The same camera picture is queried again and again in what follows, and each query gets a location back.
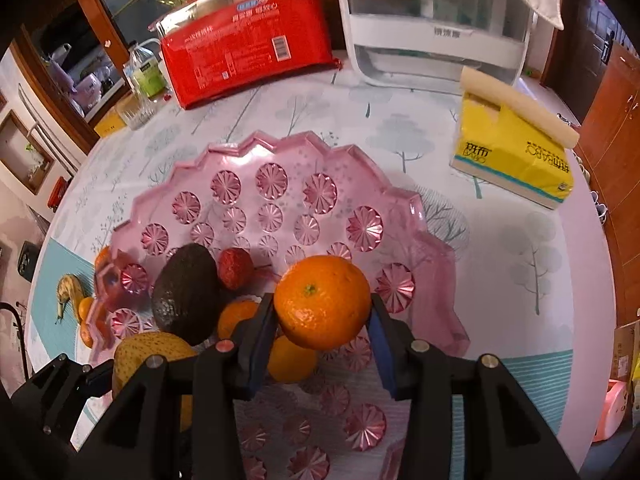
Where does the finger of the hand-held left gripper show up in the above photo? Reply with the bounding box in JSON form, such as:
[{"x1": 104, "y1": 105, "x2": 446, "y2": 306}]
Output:
[{"x1": 11, "y1": 353, "x2": 114, "y2": 450}]

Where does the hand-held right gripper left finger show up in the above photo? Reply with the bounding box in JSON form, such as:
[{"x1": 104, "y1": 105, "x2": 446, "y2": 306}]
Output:
[{"x1": 69, "y1": 292, "x2": 279, "y2": 480}]

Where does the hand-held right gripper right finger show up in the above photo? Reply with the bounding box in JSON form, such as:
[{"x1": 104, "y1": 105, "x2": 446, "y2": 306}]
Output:
[{"x1": 366, "y1": 292, "x2": 572, "y2": 480}]

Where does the speckled yellow pear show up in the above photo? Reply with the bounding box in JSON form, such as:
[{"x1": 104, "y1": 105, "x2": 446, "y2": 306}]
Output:
[{"x1": 112, "y1": 331, "x2": 198, "y2": 433}]

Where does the small red fruit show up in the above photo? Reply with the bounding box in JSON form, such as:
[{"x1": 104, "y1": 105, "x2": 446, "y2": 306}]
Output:
[{"x1": 217, "y1": 247, "x2": 255, "y2": 291}]

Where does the dark avocado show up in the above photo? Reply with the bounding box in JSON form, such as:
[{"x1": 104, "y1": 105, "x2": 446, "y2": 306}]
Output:
[{"x1": 151, "y1": 243, "x2": 221, "y2": 346}]

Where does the pink plastic fruit bowl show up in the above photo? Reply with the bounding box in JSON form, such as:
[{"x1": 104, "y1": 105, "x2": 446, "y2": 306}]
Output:
[{"x1": 87, "y1": 130, "x2": 471, "y2": 480}]

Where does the spotted yellow banana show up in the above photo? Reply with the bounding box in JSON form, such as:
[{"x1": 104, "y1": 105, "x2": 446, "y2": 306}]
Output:
[{"x1": 55, "y1": 274, "x2": 87, "y2": 325}]

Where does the red apple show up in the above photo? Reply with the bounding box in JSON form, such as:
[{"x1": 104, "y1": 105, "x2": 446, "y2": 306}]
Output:
[{"x1": 96, "y1": 260, "x2": 128, "y2": 313}]

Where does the teal placemat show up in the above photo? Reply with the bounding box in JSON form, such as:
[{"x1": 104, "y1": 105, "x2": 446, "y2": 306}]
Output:
[{"x1": 25, "y1": 237, "x2": 617, "y2": 453}]

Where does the red container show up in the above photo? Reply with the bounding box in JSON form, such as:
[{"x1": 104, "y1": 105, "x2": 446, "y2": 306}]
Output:
[{"x1": 47, "y1": 176, "x2": 68, "y2": 208}]

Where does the yellow tissue pack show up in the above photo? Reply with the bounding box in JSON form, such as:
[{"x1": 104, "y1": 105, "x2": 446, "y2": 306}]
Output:
[{"x1": 449, "y1": 91, "x2": 576, "y2": 210}]

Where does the pink plastic stool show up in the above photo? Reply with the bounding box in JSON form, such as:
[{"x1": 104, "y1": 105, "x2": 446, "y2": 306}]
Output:
[{"x1": 592, "y1": 379, "x2": 630, "y2": 443}]

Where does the yellow cardboard box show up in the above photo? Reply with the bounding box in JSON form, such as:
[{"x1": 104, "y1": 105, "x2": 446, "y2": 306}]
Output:
[{"x1": 92, "y1": 107, "x2": 128, "y2": 137}]

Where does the row of white slippers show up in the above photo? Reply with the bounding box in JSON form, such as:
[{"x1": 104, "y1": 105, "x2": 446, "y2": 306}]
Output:
[{"x1": 575, "y1": 155, "x2": 608, "y2": 221}]

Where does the clear drinking glass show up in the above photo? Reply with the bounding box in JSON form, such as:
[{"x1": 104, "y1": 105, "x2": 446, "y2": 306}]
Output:
[{"x1": 120, "y1": 95, "x2": 156, "y2": 131}]

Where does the cream roll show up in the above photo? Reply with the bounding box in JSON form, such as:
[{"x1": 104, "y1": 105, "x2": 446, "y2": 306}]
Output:
[{"x1": 460, "y1": 67, "x2": 581, "y2": 148}]

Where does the red paper cup package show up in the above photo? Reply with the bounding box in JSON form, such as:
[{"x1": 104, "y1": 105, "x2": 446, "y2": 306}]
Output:
[{"x1": 160, "y1": 0, "x2": 338, "y2": 111}]

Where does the clear bottle green label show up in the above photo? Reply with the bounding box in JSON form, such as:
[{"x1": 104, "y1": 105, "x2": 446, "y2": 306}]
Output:
[{"x1": 124, "y1": 42, "x2": 168, "y2": 103}]

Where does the white countertop appliance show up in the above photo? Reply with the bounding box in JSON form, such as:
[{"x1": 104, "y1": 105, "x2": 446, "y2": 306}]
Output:
[{"x1": 332, "y1": 0, "x2": 538, "y2": 88}]

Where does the wooden cabinet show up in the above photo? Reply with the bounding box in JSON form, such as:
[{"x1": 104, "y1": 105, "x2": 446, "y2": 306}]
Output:
[{"x1": 572, "y1": 42, "x2": 640, "y2": 241}]

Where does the dark entrance door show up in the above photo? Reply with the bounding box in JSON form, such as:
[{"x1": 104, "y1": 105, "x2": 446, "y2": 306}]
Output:
[{"x1": 537, "y1": 0, "x2": 621, "y2": 126}]

